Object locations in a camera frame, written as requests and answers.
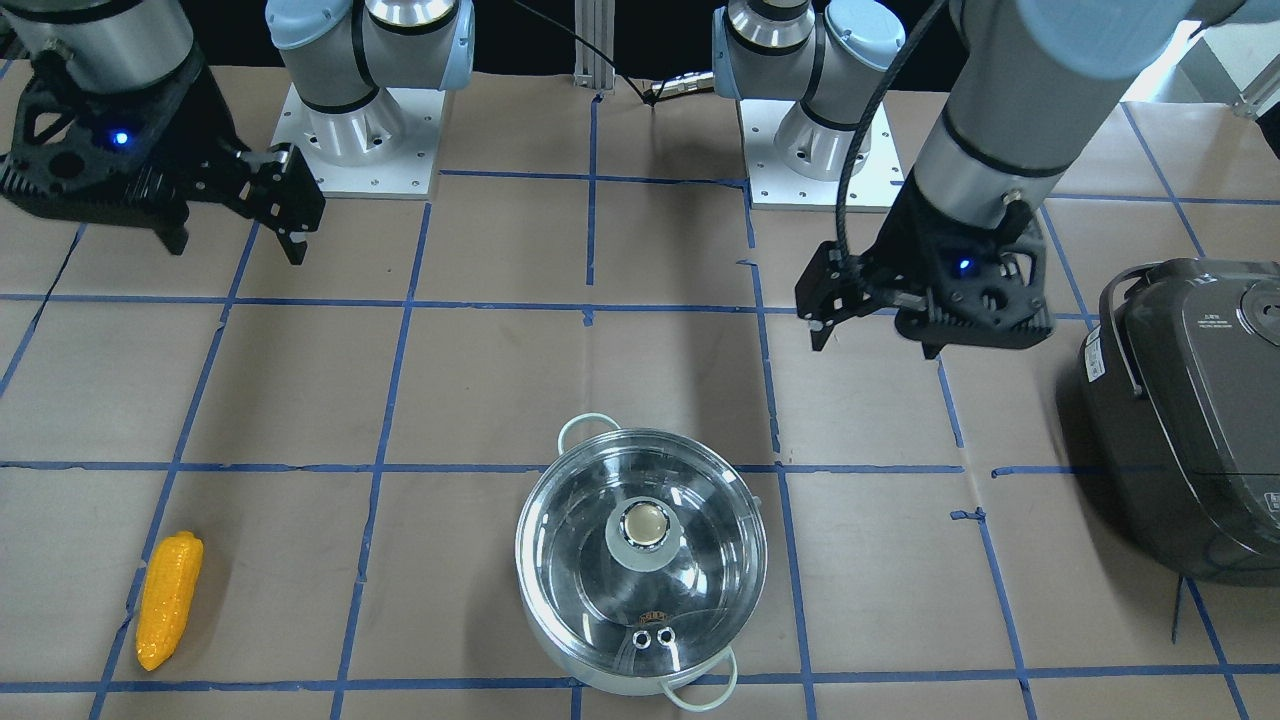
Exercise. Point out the white pot with steel interior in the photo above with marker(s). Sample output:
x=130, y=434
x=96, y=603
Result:
x=640, y=560

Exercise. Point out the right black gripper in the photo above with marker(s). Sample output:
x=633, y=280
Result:
x=197, y=112

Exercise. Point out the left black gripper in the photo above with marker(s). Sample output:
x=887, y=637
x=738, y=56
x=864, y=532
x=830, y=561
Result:
x=903, y=243

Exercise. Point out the aluminium frame post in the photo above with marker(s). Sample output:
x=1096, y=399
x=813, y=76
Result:
x=593, y=23

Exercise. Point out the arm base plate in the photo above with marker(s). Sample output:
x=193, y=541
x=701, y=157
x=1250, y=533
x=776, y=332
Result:
x=794, y=164
x=386, y=150

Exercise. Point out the black rice cooker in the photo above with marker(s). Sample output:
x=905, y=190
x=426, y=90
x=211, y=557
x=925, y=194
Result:
x=1181, y=382

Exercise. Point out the yellow toy corn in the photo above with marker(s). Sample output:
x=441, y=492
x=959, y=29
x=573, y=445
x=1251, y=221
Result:
x=166, y=599

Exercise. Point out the glass pot lid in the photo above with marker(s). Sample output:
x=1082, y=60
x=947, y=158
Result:
x=640, y=540

